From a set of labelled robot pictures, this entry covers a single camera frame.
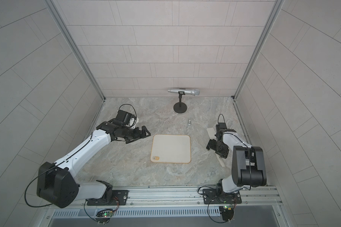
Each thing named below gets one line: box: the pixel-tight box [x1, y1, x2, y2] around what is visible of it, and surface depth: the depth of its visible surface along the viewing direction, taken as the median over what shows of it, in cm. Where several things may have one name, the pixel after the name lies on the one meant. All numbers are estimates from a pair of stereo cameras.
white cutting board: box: [150, 133, 192, 164], surface depth 91 cm
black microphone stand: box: [173, 91, 188, 114], surface depth 111 cm
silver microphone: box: [167, 88, 200, 96], surface depth 95 cm
